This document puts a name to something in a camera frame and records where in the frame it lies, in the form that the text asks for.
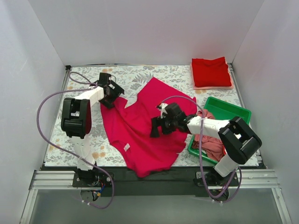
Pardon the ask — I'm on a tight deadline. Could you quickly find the folded pink t-shirt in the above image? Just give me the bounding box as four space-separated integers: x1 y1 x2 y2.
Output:
191 58 235 91

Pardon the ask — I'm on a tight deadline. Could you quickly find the magenta t-shirt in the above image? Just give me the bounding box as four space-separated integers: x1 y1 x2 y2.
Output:
100 78 197 178

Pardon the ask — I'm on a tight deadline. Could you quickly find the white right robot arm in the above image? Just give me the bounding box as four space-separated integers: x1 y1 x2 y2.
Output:
150 103 262 186

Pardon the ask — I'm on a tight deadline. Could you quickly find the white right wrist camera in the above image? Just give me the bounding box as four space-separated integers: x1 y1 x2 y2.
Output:
156 103 168 119

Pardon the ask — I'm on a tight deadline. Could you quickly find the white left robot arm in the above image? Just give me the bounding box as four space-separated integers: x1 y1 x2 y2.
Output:
61 72 124 187

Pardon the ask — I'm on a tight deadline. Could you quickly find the folded red t-shirt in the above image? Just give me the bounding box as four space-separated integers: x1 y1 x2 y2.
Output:
192 56 232 88

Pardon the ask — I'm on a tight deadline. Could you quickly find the floral patterned tablecloth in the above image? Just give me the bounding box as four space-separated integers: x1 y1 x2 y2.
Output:
45 65 240 177

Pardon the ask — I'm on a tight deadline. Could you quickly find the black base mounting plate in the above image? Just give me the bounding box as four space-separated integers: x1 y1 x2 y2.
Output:
42 164 267 198

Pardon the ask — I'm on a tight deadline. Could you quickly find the dusty pink crumpled t-shirt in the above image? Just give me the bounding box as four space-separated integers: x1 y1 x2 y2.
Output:
191 109 225 162

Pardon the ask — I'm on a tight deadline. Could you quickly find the green plastic bin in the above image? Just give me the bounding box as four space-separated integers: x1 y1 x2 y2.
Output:
187 97 251 165

